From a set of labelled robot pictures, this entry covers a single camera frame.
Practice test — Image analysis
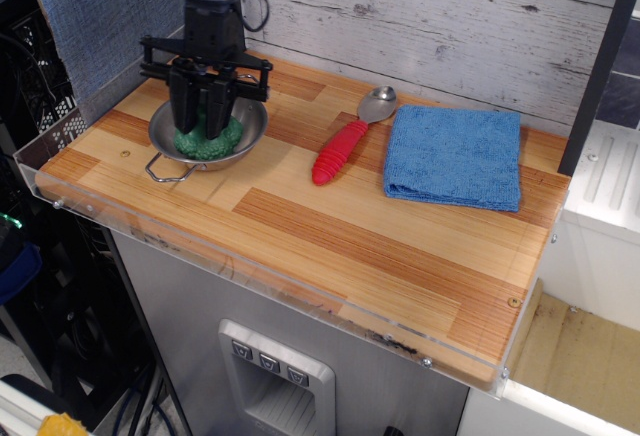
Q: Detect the clear acrylic edge guard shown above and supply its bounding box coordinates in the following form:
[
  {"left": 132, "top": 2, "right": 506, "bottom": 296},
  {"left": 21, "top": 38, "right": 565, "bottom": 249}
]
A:
[{"left": 16, "top": 110, "right": 568, "bottom": 394}]

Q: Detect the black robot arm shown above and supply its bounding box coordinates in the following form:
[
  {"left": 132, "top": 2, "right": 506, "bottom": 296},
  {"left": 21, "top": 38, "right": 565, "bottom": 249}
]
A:
[{"left": 141, "top": 0, "right": 273, "bottom": 140}]

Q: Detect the white toy sink unit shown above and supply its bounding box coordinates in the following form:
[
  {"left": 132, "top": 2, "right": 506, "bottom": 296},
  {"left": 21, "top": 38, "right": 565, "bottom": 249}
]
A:
[{"left": 459, "top": 121, "right": 639, "bottom": 435}]

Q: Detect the red-handled metal spoon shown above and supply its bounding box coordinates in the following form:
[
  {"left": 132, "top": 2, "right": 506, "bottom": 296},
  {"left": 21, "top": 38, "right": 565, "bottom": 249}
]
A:
[{"left": 311, "top": 86, "right": 397, "bottom": 186}]

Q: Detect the toy fridge water dispenser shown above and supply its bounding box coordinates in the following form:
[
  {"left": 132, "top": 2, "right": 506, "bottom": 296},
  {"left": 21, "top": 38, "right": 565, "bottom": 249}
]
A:
[{"left": 218, "top": 319, "right": 337, "bottom": 435}]

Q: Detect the green toy bell pepper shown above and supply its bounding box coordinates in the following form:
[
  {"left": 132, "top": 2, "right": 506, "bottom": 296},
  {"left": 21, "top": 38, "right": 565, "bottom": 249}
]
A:
[{"left": 173, "top": 105, "right": 244, "bottom": 161}]

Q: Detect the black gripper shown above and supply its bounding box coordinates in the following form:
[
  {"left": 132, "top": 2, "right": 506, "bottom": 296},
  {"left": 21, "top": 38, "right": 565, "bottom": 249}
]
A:
[{"left": 141, "top": 0, "right": 273, "bottom": 139}]

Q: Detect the black plastic crate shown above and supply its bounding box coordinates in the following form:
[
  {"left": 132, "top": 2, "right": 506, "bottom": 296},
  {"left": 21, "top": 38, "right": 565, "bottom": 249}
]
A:
[{"left": 1, "top": 10, "right": 77, "bottom": 136}]

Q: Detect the black right frame post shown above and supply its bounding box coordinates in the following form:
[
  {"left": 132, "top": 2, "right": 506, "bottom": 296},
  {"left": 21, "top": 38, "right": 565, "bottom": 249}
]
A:
[{"left": 557, "top": 0, "right": 636, "bottom": 176}]

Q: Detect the folded blue cloth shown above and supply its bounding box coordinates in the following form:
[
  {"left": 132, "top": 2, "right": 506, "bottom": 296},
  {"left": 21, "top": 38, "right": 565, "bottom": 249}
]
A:
[{"left": 383, "top": 105, "right": 521, "bottom": 212}]

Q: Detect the steel pot with handles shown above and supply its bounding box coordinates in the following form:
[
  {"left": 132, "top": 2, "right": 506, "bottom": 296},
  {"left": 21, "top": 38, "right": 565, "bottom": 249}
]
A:
[{"left": 145, "top": 91, "right": 269, "bottom": 183}]

